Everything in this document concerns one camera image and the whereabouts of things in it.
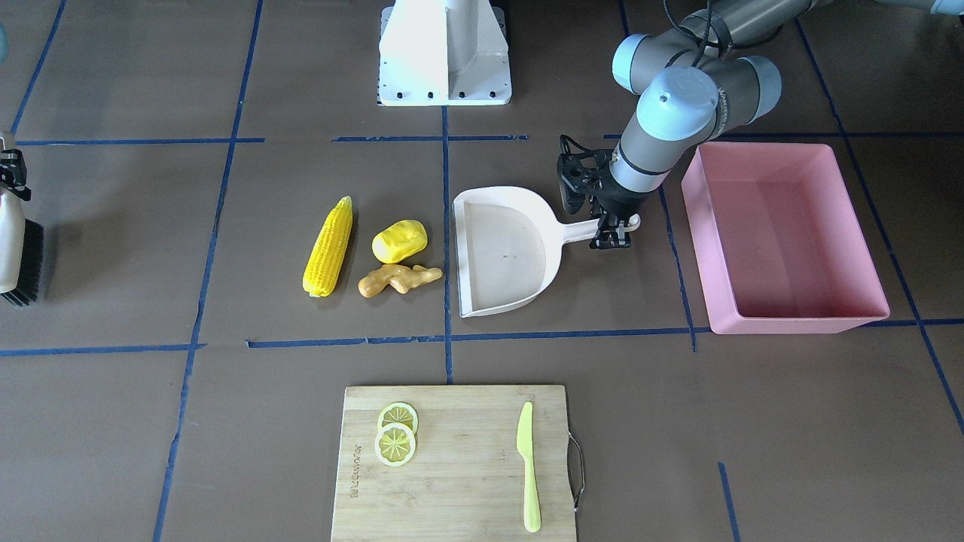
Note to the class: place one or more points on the bamboo cutting board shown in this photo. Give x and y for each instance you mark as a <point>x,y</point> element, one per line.
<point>465,479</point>

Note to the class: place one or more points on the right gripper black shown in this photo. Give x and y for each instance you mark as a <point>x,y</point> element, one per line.
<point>10,171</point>

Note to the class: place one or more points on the upper lemon slice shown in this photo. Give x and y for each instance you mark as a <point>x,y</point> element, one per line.
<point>399,412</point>

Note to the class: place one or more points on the lower lemon slice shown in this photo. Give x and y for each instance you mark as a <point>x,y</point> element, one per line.
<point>395,444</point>

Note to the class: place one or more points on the pink plastic bin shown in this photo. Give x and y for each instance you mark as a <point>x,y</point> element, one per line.
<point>779,248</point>

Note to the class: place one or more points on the beige hand brush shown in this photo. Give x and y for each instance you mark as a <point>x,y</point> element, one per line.
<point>22,253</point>

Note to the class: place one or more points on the yellow toy corn cob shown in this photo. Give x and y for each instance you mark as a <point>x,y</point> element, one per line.
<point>325,261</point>

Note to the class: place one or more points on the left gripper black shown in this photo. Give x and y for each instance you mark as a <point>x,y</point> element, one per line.
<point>620,202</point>

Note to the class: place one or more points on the yellow-green plastic knife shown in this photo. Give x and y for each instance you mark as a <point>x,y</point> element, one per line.
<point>530,507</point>

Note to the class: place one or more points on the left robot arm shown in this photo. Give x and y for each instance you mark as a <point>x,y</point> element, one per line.
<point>689,92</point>

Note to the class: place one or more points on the lemon slice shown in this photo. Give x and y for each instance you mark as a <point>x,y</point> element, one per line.
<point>399,412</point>
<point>395,444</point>

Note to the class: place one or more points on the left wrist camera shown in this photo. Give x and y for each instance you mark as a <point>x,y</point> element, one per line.
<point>580,170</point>

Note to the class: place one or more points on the yellow toy potato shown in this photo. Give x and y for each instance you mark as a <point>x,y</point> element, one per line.
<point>401,240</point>

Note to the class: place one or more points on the brown toy ginger root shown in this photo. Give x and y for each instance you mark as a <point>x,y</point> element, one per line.
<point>399,277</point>

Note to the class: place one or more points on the beige dustpan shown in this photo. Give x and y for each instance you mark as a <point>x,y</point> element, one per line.
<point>509,247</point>

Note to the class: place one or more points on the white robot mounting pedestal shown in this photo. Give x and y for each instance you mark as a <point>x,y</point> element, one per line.
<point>443,53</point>

